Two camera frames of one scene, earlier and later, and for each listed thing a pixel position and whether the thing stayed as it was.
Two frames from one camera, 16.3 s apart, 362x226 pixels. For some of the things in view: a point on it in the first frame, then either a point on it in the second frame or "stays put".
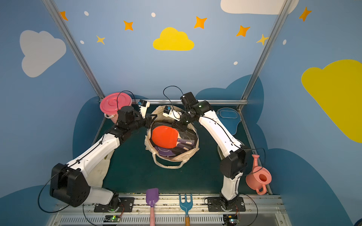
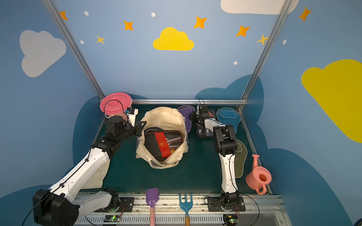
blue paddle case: x=230 y=117 stays put
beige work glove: x=95 y=178 stays put
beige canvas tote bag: x=175 y=111 -> x=168 y=119
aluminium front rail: x=259 y=212 stays put
